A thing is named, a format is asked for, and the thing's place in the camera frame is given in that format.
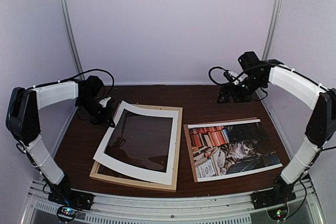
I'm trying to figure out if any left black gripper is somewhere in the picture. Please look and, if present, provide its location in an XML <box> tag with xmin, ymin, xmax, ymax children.
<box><xmin>77</xmin><ymin>95</ymin><xmax>115</xmax><ymax>128</ymax></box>

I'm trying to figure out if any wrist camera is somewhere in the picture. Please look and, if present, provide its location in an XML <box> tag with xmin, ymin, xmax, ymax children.
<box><xmin>223</xmin><ymin>70</ymin><xmax>243</xmax><ymax>85</ymax></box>
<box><xmin>99</xmin><ymin>97</ymin><xmax>115</xmax><ymax>108</ymax></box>

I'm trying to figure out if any clear acrylic sheet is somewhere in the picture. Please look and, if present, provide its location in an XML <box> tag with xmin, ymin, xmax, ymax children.
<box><xmin>105</xmin><ymin>110</ymin><xmax>173</xmax><ymax>173</ymax></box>

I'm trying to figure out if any light wooden picture frame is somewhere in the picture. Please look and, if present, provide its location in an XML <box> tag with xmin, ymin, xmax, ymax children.
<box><xmin>89</xmin><ymin>104</ymin><xmax>184</xmax><ymax>193</ymax></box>

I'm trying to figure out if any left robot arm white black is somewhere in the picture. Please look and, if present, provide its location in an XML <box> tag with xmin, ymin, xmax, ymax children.
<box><xmin>6</xmin><ymin>76</ymin><xmax>115</xmax><ymax>205</ymax></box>

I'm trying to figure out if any left aluminium corner post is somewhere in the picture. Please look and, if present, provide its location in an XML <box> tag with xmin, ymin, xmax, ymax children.
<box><xmin>60</xmin><ymin>0</ymin><xmax>83</xmax><ymax>73</ymax></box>

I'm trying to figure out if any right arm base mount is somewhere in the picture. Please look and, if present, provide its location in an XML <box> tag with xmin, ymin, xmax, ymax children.
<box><xmin>250</xmin><ymin>189</ymin><xmax>296</xmax><ymax>209</ymax></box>

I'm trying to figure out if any right aluminium corner post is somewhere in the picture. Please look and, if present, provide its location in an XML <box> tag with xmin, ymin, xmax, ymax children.
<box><xmin>262</xmin><ymin>0</ymin><xmax>283</xmax><ymax>60</ymax></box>

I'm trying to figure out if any aluminium front rail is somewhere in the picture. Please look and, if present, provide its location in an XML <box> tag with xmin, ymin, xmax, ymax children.
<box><xmin>22</xmin><ymin>178</ymin><xmax>320</xmax><ymax>224</ymax></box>

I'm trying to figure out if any white mat board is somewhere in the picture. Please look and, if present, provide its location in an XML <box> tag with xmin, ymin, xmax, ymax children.
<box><xmin>93</xmin><ymin>100</ymin><xmax>179</xmax><ymax>186</ymax></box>

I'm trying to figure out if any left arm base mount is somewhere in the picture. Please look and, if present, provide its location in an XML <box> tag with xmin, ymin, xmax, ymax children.
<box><xmin>48</xmin><ymin>190</ymin><xmax>94</xmax><ymax>210</ymax></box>

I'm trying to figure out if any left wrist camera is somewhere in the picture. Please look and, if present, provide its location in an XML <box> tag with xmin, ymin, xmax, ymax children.
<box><xmin>99</xmin><ymin>97</ymin><xmax>115</xmax><ymax>108</ymax></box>

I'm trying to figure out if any brown backing board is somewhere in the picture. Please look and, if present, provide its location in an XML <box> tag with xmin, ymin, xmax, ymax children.
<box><xmin>183</xmin><ymin>117</ymin><xmax>260</xmax><ymax>183</ymax></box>

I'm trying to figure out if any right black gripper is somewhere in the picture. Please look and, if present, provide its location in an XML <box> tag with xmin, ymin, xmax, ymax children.
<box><xmin>218</xmin><ymin>73</ymin><xmax>266</xmax><ymax>104</ymax></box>

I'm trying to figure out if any aluminium corner post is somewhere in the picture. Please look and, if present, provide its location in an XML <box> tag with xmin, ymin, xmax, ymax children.
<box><xmin>60</xmin><ymin>0</ymin><xmax>83</xmax><ymax>73</ymax></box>
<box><xmin>262</xmin><ymin>0</ymin><xmax>283</xmax><ymax>60</ymax></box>

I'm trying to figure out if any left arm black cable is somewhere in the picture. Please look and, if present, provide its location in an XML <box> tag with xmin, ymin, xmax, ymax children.
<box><xmin>70</xmin><ymin>68</ymin><xmax>116</xmax><ymax>96</ymax></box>

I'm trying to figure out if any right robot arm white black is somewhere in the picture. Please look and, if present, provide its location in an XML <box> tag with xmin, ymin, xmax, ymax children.
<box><xmin>217</xmin><ymin>51</ymin><xmax>335</xmax><ymax>204</ymax></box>

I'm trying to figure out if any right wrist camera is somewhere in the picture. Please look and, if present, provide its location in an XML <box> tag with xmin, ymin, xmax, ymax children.
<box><xmin>223</xmin><ymin>70</ymin><xmax>243</xmax><ymax>85</ymax></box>

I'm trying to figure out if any cat photo print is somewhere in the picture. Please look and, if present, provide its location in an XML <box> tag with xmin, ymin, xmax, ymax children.
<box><xmin>187</xmin><ymin>119</ymin><xmax>284</xmax><ymax>183</ymax></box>

